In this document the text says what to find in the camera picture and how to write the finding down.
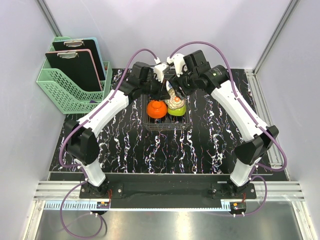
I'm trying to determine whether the colourful patterned small bowl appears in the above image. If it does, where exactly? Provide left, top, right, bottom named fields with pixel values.
left=164, top=88, right=185, bottom=110

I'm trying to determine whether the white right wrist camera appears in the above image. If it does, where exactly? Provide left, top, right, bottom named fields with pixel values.
left=166, top=53, right=186, bottom=77

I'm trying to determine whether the dark wire dish rack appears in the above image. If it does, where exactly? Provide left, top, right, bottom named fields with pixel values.
left=141, top=95, right=191, bottom=131

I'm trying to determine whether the left aluminium frame post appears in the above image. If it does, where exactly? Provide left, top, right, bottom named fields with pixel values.
left=35, top=0, right=63, bottom=37

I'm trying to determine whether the aluminium frame post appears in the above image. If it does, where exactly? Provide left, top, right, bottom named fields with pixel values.
left=254, top=0, right=301, bottom=72
left=35, top=0, right=63, bottom=37

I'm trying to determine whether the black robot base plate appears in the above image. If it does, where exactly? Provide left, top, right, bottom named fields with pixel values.
left=79, top=173, right=257, bottom=210

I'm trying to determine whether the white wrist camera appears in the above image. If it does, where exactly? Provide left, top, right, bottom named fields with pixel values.
left=154, top=63, right=170, bottom=83
left=166, top=53, right=186, bottom=77

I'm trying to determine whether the right aluminium frame post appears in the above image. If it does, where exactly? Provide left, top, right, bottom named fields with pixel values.
left=254, top=0, right=301, bottom=72

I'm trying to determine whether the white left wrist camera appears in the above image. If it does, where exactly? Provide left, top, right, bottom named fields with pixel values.
left=154, top=63, right=170, bottom=83

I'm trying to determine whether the blue white patterned bowl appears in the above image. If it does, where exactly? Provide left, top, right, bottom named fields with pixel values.
left=166, top=81, right=173, bottom=91

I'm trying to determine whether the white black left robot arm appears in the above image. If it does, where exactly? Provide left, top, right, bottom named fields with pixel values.
left=62, top=61, right=170, bottom=198

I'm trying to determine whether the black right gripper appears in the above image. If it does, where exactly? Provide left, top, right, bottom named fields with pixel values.
left=167, top=67, right=198, bottom=101

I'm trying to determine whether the black clipboard pink edge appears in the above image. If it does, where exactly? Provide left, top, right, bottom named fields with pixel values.
left=45, top=51, right=103, bottom=92

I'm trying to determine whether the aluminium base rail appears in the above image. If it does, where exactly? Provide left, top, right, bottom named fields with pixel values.
left=33, top=181, right=305, bottom=212

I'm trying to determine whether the green mesh file organizer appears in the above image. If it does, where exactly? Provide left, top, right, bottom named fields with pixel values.
left=36, top=36, right=113, bottom=114

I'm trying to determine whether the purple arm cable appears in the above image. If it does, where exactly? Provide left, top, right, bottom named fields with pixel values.
left=58, top=48, right=161, bottom=239
left=169, top=41, right=288, bottom=217

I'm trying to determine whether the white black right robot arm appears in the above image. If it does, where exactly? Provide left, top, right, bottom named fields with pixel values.
left=166, top=50, right=279, bottom=199

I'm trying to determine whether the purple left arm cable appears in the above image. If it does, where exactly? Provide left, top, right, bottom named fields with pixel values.
left=58, top=48, right=161, bottom=239

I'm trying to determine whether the white top bowl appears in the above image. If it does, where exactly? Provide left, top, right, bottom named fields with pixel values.
left=167, top=105, right=187, bottom=117

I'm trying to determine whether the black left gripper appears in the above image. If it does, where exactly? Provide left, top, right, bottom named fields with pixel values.
left=140, top=74, right=171, bottom=102

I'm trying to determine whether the black clipboard blue edge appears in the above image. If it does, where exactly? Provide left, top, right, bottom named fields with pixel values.
left=52, top=37, right=106, bottom=82

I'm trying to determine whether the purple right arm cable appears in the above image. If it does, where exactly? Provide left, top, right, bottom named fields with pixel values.
left=169, top=41, right=288, bottom=217

